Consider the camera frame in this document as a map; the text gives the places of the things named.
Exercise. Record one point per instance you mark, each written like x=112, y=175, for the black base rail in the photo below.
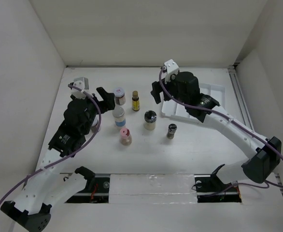
x=151, y=189

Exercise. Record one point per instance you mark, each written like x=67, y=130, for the small black pepper grinder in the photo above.
x=172, y=128

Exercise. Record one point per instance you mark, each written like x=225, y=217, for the black-cap beige spice jar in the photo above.
x=150, y=120

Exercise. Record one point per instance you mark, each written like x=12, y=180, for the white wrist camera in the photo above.
x=80, y=87
x=171, y=69

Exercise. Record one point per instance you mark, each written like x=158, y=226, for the pink-cap spice jar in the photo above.
x=125, y=136

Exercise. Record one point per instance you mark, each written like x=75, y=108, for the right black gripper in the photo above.
x=156, y=90

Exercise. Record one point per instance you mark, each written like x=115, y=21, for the blue-label white spice bottle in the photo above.
x=119, y=116

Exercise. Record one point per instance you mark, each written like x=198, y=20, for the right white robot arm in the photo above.
x=262, y=153

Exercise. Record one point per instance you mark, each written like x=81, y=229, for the purple-label small jar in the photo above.
x=95, y=125

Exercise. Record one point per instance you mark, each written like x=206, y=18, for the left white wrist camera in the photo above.
x=80, y=87

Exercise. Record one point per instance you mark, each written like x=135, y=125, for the white divided organizer tray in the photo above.
x=175, y=111

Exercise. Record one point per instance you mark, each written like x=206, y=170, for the red-label dark spice jar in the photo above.
x=119, y=96

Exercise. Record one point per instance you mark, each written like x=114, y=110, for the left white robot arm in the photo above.
x=33, y=206

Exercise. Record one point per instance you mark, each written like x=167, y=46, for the yellow-label brown sauce bottle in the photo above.
x=135, y=101

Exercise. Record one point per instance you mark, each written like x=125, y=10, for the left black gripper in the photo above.
x=107, y=97

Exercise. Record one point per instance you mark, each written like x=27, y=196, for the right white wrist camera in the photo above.
x=171, y=69

